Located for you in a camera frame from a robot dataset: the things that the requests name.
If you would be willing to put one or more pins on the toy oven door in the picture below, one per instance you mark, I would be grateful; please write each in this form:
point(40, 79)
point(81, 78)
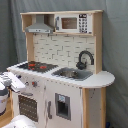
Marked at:
point(28, 105)

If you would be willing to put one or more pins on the grey toy ice dispenser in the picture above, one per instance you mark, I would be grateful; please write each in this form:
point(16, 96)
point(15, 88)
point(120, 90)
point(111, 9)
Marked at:
point(63, 106)

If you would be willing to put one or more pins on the wooden toy kitchen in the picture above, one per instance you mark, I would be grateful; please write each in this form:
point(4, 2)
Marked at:
point(87, 97)

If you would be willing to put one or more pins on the black toy stovetop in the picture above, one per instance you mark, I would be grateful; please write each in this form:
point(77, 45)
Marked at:
point(37, 66)

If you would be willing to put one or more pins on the black toy faucet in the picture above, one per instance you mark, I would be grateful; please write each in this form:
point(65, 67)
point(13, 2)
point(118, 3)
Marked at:
point(82, 64)

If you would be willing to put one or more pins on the toy microwave oven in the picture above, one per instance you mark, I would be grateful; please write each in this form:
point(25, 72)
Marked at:
point(74, 23)

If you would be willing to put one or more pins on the grey cabinet door handle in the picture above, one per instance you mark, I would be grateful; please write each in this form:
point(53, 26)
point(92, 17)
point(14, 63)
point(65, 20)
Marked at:
point(49, 110)

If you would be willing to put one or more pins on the small metal pot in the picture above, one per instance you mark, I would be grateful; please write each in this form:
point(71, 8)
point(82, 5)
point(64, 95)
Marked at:
point(69, 74)

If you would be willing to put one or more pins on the grey toy range hood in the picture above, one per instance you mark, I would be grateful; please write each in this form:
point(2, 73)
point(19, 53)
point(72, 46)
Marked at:
point(39, 26)

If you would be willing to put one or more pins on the grey toy sink basin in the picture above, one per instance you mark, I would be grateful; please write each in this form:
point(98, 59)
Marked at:
point(82, 75)

